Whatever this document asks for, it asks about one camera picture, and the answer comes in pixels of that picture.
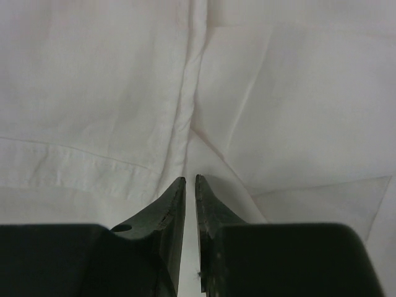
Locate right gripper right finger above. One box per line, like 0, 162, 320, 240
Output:
195, 175, 384, 296

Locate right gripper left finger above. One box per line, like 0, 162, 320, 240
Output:
1, 177, 186, 296

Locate white long sleeve shirt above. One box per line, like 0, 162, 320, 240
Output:
1, 1, 395, 296

